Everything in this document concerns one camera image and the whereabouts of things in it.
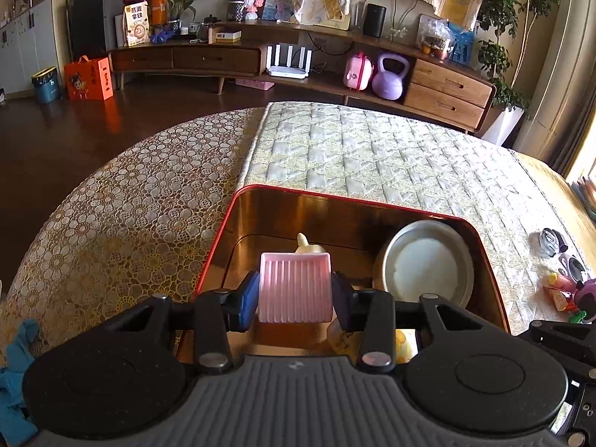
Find orange gift bag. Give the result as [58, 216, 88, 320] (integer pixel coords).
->
[64, 56, 113, 101]

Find bag of fruit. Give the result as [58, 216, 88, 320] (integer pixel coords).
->
[417, 15, 454, 61]

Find pink tube bottle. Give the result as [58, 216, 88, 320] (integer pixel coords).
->
[546, 272, 577, 294]

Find snack bag cereal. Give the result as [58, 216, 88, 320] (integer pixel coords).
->
[122, 1, 150, 47]

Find wooden tv cabinet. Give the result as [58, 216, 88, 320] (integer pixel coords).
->
[109, 21, 495, 132]

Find purple kettlebell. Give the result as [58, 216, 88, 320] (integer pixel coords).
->
[372, 53, 410, 101]

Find white yellow cylinder bottle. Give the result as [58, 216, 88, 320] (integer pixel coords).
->
[326, 319, 418, 364]

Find red snack packet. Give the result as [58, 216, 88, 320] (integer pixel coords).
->
[545, 286, 578, 313]

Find white standing air conditioner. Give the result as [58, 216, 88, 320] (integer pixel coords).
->
[512, 0, 595, 161]

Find black smart speaker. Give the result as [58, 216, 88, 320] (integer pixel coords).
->
[362, 3, 387, 38]

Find blue rubber gloves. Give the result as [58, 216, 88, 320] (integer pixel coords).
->
[1, 319, 39, 446]

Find white wifi router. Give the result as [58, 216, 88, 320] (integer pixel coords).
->
[266, 44, 312, 80]

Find blue picture card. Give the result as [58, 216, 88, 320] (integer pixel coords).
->
[448, 22, 475, 66]

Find tall potted plant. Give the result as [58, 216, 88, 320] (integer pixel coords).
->
[477, 0, 559, 145]

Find teal bin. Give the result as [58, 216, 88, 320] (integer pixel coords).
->
[31, 66, 60, 105]

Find green pawn piece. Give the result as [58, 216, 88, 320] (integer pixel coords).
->
[569, 311, 587, 324]

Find red metal tin box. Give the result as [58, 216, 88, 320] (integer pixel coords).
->
[197, 186, 509, 363]

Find small cream garlic toy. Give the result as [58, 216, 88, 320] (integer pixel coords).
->
[295, 233, 325, 254]

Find white framed sunglasses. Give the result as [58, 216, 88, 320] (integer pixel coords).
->
[558, 252, 590, 283]

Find pink ridged soap dish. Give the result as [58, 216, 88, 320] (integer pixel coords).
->
[258, 252, 333, 324]

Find lace tablecloth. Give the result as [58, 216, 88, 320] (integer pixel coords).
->
[1, 108, 264, 353]

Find cream quilted table mat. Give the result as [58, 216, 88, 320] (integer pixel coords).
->
[240, 101, 595, 333]

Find clear small glass jar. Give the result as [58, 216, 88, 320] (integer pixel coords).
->
[538, 227, 569, 257]

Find purple spiky toy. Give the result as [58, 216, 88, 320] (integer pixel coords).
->
[574, 279, 596, 322]

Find black cabinet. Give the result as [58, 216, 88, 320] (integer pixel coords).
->
[67, 0, 124, 61]

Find stack of folders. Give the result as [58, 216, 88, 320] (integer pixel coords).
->
[571, 177, 596, 222]

